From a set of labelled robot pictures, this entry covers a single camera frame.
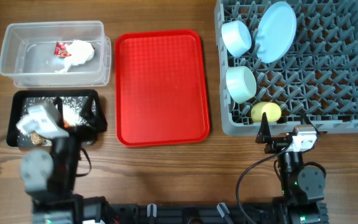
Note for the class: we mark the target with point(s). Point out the small light blue bowl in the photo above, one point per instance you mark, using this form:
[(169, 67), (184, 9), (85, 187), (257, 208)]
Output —
[(236, 38)]

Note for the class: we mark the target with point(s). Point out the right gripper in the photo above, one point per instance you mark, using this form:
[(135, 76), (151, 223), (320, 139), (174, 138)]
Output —
[(281, 142)]

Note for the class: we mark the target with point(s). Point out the red serving tray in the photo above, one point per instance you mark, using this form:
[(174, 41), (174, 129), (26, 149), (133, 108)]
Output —
[(160, 84)]

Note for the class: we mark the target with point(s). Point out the clear plastic bin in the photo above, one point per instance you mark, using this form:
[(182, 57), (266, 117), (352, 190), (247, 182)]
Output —
[(27, 54)]

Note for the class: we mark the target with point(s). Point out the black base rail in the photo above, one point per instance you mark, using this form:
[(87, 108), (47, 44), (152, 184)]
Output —
[(220, 213)]

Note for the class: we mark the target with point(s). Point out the red snack wrapper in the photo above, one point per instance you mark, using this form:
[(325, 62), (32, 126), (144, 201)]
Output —
[(61, 49)]

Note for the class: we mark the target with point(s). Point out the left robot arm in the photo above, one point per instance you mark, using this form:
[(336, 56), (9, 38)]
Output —
[(49, 176)]

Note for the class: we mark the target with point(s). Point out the orange carrot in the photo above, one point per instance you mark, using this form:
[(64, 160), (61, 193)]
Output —
[(66, 125)]

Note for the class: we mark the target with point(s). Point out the brown food scrap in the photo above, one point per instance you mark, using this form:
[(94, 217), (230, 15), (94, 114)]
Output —
[(37, 139)]

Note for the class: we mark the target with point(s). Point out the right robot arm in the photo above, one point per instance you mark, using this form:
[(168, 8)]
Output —
[(302, 182)]

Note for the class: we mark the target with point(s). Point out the white tissue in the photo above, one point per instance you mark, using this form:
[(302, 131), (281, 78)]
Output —
[(81, 52)]

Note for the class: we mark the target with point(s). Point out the yellow cup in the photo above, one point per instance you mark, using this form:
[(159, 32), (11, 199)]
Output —
[(272, 110)]

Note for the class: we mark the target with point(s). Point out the green bowl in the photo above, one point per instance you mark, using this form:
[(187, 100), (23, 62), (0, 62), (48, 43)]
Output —
[(241, 83)]

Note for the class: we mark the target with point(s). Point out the black waste tray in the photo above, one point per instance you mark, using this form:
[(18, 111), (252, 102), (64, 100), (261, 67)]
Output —
[(14, 137)]

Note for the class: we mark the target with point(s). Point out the grey dishwasher rack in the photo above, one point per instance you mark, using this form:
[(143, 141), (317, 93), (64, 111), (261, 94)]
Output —
[(317, 77)]

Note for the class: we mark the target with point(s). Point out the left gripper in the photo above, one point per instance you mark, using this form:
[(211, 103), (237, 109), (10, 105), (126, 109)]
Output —
[(97, 122)]

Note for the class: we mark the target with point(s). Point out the white rice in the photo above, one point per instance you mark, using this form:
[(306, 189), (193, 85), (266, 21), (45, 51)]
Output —
[(72, 106)]

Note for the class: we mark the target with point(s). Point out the large light blue plate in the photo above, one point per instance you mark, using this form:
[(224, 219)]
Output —
[(276, 32)]

